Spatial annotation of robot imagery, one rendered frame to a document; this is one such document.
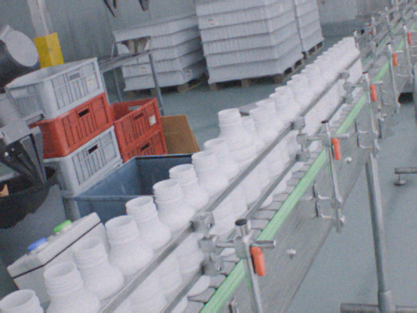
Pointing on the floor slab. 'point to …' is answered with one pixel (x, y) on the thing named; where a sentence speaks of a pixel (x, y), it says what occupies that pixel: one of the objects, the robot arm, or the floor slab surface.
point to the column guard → (48, 51)
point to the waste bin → (27, 213)
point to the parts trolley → (126, 62)
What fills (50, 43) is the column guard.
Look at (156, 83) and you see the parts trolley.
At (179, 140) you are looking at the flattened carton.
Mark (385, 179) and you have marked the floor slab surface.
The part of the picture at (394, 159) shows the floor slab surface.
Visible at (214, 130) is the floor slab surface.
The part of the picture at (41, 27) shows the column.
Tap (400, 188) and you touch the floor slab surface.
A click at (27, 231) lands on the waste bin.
